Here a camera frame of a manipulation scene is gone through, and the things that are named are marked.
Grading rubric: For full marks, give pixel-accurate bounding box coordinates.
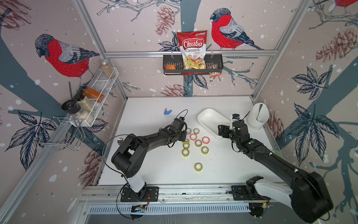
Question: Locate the clear tape roll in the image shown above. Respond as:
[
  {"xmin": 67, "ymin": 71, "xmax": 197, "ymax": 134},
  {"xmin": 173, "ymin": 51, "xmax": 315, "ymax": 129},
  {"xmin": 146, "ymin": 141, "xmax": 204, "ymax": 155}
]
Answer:
[
  {"xmin": 194, "ymin": 128, "xmax": 200, "ymax": 135},
  {"xmin": 186, "ymin": 128, "xmax": 192, "ymax": 135}
]

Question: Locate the yellow tape roll front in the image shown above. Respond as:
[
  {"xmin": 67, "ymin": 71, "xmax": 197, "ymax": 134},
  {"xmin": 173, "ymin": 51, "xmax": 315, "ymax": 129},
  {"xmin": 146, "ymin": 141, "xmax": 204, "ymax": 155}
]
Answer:
[{"xmin": 194, "ymin": 162, "xmax": 203, "ymax": 172}]

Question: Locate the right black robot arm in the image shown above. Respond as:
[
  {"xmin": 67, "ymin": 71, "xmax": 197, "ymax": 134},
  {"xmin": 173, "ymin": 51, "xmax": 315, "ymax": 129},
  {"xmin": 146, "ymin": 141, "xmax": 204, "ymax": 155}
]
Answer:
[{"xmin": 218, "ymin": 114, "xmax": 333, "ymax": 224}]

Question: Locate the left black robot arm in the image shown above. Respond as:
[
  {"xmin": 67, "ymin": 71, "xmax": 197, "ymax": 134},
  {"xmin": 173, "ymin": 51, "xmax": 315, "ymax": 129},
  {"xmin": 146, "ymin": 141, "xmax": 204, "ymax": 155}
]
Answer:
[{"xmin": 111, "ymin": 117, "xmax": 187, "ymax": 195}]

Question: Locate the red tape roll left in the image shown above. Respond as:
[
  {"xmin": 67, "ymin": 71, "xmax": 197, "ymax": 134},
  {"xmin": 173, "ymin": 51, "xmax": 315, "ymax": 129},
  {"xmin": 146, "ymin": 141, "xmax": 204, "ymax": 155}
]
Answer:
[{"xmin": 190, "ymin": 133, "xmax": 198, "ymax": 141}]

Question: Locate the red tape roll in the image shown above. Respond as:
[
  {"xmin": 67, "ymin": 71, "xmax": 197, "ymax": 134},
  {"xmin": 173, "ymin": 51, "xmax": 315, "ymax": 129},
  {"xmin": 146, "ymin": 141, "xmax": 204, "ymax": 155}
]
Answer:
[
  {"xmin": 190, "ymin": 133, "xmax": 198, "ymax": 141},
  {"xmin": 202, "ymin": 136, "xmax": 210, "ymax": 145}
]

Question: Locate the white plastic storage box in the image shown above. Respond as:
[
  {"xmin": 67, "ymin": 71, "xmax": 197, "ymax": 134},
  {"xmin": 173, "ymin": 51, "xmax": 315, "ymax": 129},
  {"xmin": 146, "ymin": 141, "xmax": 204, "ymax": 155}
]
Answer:
[{"xmin": 197, "ymin": 108, "xmax": 230, "ymax": 139}]

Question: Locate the blue tape dispenser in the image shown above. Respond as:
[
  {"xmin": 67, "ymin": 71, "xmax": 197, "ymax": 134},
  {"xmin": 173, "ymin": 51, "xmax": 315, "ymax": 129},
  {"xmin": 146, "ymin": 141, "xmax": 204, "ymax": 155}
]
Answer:
[{"xmin": 164, "ymin": 109, "xmax": 172, "ymax": 115}]

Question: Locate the red tape roll right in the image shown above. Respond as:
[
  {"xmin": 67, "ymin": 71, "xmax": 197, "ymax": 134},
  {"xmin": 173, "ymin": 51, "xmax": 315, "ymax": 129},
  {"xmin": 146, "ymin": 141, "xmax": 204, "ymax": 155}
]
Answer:
[{"xmin": 202, "ymin": 136, "xmax": 210, "ymax": 145}]

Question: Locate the white utensil holder cup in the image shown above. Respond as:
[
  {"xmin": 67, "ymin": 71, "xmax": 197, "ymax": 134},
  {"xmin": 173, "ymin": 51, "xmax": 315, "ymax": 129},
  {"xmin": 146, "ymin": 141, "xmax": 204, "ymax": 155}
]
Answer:
[{"xmin": 247, "ymin": 103, "xmax": 270, "ymax": 130}]

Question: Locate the spoon in holder cup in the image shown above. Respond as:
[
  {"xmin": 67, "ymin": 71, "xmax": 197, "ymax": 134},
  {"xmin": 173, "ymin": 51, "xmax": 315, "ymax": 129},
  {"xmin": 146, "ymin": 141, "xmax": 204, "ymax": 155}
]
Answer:
[{"xmin": 256, "ymin": 104, "xmax": 263, "ymax": 121}]

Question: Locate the metal spoon on table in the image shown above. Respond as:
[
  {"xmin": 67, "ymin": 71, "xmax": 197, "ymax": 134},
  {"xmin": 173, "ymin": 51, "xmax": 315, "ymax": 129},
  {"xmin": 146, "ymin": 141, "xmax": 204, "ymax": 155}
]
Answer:
[{"xmin": 117, "ymin": 138, "xmax": 124, "ymax": 146}]

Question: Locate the Chuba cassava chips bag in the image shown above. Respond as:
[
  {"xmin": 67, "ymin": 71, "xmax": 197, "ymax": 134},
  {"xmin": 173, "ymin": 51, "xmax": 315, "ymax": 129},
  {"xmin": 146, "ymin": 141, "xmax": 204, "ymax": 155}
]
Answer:
[{"xmin": 177, "ymin": 30, "xmax": 207, "ymax": 70}]

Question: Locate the clear jar on rack top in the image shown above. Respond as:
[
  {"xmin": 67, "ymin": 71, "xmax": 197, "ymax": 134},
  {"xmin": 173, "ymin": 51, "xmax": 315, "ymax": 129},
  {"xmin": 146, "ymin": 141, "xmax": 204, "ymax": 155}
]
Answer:
[{"xmin": 101, "ymin": 60, "xmax": 115, "ymax": 79}]

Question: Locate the orange sauce bottle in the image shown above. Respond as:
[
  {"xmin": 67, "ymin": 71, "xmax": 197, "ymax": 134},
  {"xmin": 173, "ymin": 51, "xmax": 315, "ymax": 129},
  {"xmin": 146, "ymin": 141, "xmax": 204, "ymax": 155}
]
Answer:
[{"xmin": 80, "ymin": 86, "xmax": 105, "ymax": 103}]

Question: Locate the black lid spice jar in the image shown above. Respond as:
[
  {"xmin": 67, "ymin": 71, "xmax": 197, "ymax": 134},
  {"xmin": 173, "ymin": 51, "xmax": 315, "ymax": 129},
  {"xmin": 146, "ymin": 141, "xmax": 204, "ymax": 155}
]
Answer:
[{"xmin": 61, "ymin": 99, "xmax": 84, "ymax": 118}]

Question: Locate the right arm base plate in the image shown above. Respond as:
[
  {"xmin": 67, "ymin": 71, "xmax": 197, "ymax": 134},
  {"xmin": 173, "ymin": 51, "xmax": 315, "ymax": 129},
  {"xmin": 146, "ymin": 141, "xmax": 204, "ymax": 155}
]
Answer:
[{"xmin": 228, "ymin": 185, "xmax": 271, "ymax": 201}]

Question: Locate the black wire wall basket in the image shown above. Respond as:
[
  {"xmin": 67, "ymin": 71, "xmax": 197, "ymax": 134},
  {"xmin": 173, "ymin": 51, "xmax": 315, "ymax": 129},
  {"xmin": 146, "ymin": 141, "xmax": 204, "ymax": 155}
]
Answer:
[{"xmin": 163, "ymin": 55, "xmax": 223, "ymax": 75}]

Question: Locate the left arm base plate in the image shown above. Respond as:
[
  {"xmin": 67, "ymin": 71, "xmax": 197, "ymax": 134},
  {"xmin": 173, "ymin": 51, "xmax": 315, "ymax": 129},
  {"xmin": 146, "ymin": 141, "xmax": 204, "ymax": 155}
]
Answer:
[{"xmin": 120, "ymin": 186, "xmax": 159, "ymax": 202}]

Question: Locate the white wire spice rack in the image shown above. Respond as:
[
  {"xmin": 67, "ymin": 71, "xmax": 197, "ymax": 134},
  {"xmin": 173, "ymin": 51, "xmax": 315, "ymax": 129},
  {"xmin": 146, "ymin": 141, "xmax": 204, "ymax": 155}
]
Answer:
[{"xmin": 70, "ymin": 67, "xmax": 119, "ymax": 127}]

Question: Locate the chrome wire holder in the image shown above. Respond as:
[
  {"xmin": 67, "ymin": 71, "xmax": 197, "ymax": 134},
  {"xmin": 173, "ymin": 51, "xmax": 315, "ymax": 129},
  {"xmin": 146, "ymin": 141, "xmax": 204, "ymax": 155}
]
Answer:
[{"xmin": 32, "ymin": 116, "xmax": 86, "ymax": 151}]

